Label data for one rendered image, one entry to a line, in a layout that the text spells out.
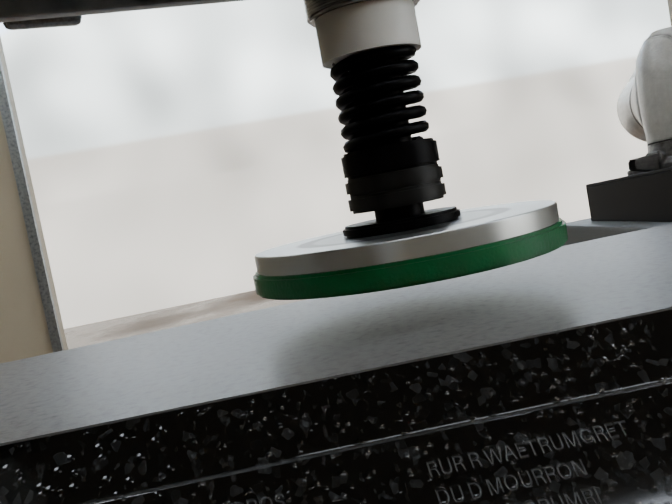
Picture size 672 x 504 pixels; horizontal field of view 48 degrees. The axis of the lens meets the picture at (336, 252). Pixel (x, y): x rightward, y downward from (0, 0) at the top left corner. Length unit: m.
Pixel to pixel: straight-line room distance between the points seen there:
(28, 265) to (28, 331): 0.44
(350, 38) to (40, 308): 4.95
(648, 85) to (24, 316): 4.50
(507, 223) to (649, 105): 1.14
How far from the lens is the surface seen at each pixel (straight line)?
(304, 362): 0.43
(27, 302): 5.40
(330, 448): 0.37
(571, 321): 0.42
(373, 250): 0.44
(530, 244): 0.46
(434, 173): 0.52
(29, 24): 0.56
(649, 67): 1.59
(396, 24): 0.52
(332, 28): 0.52
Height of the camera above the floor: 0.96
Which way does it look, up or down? 4 degrees down
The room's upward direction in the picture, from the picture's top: 11 degrees counter-clockwise
